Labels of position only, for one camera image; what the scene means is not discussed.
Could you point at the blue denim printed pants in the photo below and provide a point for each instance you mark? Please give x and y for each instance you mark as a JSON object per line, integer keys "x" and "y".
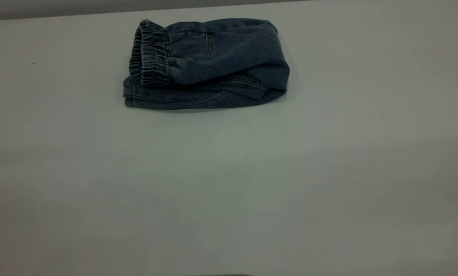
{"x": 221, "y": 57}

